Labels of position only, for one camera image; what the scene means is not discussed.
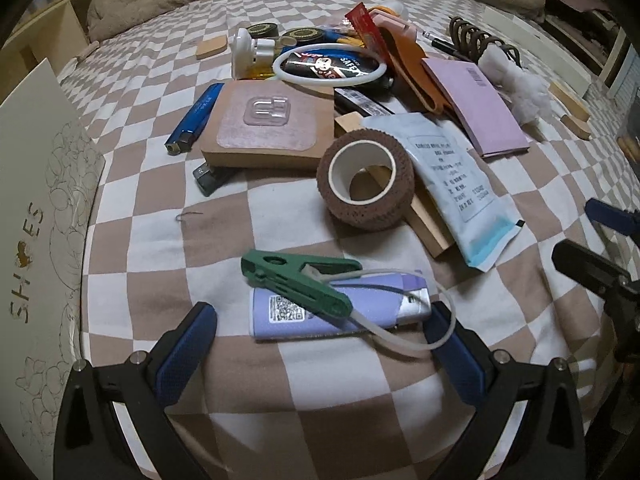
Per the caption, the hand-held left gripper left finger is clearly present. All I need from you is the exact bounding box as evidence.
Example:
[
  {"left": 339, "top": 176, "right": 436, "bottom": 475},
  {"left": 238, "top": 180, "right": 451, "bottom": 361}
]
[{"left": 54, "top": 302, "right": 218, "bottom": 480}]

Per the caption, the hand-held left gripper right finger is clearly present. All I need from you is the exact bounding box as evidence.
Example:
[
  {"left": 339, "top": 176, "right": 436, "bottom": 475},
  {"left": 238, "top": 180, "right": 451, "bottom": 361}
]
[{"left": 429, "top": 302, "right": 587, "bottom": 480}]

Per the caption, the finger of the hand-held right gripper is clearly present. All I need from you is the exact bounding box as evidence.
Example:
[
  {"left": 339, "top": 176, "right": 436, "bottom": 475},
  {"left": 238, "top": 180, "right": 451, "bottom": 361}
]
[
  {"left": 585, "top": 198, "right": 640, "bottom": 236},
  {"left": 551, "top": 240, "right": 630, "bottom": 291}
]

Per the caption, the purple tube packet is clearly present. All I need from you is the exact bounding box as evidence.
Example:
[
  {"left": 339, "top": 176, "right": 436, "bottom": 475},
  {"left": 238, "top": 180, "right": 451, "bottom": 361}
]
[{"left": 250, "top": 270, "right": 432, "bottom": 342}]

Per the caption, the green plastic clip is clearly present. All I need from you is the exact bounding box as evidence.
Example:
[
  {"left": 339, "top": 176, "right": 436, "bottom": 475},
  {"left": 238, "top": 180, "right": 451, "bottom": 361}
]
[{"left": 241, "top": 250, "right": 363, "bottom": 332}]

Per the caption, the cream cardboard shoe box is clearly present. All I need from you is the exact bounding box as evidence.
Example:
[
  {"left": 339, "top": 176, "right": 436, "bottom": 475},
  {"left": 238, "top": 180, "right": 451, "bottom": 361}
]
[{"left": 0, "top": 57, "right": 108, "bottom": 461}]

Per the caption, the white plastic tube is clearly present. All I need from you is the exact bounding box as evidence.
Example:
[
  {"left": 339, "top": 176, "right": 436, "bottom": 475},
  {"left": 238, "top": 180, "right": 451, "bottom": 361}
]
[{"left": 302, "top": 267, "right": 457, "bottom": 358}]

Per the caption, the small wooden block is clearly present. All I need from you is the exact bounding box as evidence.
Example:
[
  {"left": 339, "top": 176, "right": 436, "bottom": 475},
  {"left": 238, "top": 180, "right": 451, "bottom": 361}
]
[
  {"left": 547, "top": 82, "right": 591, "bottom": 121},
  {"left": 560, "top": 115, "right": 591, "bottom": 138}
]

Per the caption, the checkered bed sheet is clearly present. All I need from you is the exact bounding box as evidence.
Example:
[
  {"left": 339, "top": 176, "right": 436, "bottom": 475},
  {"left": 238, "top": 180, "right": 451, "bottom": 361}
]
[{"left": 55, "top": 0, "right": 640, "bottom": 480}]

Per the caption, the flat wooden block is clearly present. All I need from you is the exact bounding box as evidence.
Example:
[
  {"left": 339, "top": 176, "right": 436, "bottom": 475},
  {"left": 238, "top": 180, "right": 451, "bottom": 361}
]
[{"left": 335, "top": 112, "right": 456, "bottom": 260}]

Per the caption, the white sealed pouch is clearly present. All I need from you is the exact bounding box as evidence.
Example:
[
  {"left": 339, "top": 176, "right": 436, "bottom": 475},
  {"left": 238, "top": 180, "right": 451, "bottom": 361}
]
[{"left": 360, "top": 112, "right": 523, "bottom": 273}]

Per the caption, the white cotton wad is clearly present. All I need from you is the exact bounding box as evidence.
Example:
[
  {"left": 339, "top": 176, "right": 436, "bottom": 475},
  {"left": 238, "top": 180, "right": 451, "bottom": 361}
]
[{"left": 480, "top": 42, "right": 551, "bottom": 126}]

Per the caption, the pink notepad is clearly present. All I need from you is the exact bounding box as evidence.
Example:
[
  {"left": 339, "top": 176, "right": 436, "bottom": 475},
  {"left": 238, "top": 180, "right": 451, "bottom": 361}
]
[{"left": 420, "top": 57, "right": 531, "bottom": 158}]

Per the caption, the small black lighter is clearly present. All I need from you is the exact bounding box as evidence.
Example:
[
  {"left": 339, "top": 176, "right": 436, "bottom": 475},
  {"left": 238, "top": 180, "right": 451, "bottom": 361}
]
[{"left": 192, "top": 162, "right": 236, "bottom": 197}]

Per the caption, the white tray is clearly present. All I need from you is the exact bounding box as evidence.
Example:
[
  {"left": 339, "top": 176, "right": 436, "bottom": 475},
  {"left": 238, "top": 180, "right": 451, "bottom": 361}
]
[{"left": 482, "top": 7, "right": 608, "bottom": 98}]

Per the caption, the brown bandage roll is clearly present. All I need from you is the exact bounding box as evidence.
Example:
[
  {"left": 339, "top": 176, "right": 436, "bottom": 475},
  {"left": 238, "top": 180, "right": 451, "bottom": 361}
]
[{"left": 316, "top": 129, "right": 416, "bottom": 232}]

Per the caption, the blue lighter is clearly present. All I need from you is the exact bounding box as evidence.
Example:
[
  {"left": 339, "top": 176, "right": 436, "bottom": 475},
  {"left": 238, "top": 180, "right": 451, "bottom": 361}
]
[{"left": 165, "top": 84, "right": 226, "bottom": 156}]

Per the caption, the black pen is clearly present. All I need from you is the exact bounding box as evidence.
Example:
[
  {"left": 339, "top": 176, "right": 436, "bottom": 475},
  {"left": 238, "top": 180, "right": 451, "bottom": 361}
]
[{"left": 424, "top": 30, "right": 481, "bottom": 61}]

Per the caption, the orange plastic tool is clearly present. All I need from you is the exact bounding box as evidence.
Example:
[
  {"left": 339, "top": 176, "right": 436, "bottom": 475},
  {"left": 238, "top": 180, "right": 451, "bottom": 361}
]
[{"left": 385, "top": 35, "right": 443, "bottom": 113}]

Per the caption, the brown card with clear hook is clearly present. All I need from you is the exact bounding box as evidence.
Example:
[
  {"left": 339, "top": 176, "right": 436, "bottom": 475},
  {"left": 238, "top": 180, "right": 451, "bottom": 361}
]
[{"left": 200, "top": 81, "right": 337, "bottom": 171}]

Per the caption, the black rectangular stick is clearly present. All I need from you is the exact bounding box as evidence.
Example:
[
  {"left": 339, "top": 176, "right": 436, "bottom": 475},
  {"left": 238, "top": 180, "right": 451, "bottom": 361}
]
[{"left": 334, "top": 87, "right": 396, "bottom": 117}]

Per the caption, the pink plastic tool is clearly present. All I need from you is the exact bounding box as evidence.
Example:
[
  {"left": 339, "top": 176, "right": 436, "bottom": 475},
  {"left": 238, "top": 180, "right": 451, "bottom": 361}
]
[{"left": 370, "top": 12, "right": 418, "bottom": 48}]

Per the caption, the tan makeup sponge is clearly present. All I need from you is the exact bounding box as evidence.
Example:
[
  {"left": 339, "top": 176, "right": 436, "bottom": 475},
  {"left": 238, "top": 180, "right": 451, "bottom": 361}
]
[{"left": 195, "top": 34, "right": 228, "bottom": 60}]

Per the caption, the red packet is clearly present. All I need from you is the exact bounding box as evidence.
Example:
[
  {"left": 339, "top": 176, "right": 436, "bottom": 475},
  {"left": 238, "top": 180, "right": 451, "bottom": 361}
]
[{"left": 345, "top": 2, "right": 396, "bottom": 68}]

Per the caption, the white bottle with yellow liquid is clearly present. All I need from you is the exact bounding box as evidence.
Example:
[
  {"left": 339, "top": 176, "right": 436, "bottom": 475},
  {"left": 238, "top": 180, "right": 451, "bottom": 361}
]
[{"left": 231, "top": 27, "right": 278, "bottom": 81}]

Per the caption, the black oval tin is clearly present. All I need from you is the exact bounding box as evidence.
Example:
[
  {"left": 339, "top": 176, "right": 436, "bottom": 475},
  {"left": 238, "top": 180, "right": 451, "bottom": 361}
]
[{"left": 281, "top": 50, "right": 383, "bottom": 81}]

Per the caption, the black tape roll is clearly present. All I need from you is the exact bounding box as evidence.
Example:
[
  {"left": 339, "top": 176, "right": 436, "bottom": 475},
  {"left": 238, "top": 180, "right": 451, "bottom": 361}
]
[
  {"left": 243, "top": 22, "right": 279, "bottom": 40},
  {"left": 280, "top": 27, "right": 323, "bottom": 46}
]

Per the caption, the wooden shelf unit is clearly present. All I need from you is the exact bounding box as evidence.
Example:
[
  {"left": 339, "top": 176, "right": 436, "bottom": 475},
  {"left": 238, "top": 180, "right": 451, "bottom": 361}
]
[{"left": 0, "top": 0, "right": 101, "bottom": 91}]

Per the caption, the brown spiral hair tie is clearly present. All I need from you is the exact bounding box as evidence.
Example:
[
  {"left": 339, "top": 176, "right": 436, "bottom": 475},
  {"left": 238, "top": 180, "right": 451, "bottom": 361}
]
[{"left": 447, "top": 15, "right": 521, "bottom": 63}]

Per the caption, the white rubber ring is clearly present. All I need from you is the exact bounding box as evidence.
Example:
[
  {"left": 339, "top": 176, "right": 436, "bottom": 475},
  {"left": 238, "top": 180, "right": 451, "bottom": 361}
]
[{"left": 272, "top": 44, "right": 388, "bottom": 85}]

